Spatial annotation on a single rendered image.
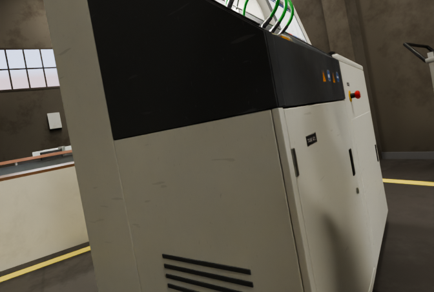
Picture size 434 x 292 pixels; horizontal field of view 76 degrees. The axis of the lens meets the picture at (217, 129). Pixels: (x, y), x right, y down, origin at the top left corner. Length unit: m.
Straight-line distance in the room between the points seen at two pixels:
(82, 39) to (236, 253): 0.83
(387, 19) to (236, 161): 3.45
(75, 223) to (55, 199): 0.26
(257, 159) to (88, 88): 0.67
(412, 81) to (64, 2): 3.42
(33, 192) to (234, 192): 2.19
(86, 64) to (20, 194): 1.80
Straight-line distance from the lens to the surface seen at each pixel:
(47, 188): 2.69
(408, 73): 3.80
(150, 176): 0.85
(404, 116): 3.86
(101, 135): 1.01
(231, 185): 0.66
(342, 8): 3.98
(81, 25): 1.09
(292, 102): 0.65
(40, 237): 2.75
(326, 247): 0.78
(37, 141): 7.86
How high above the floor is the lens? 0.78
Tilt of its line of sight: 1 degrees down
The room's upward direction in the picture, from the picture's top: 10 degrees counter-clockwise
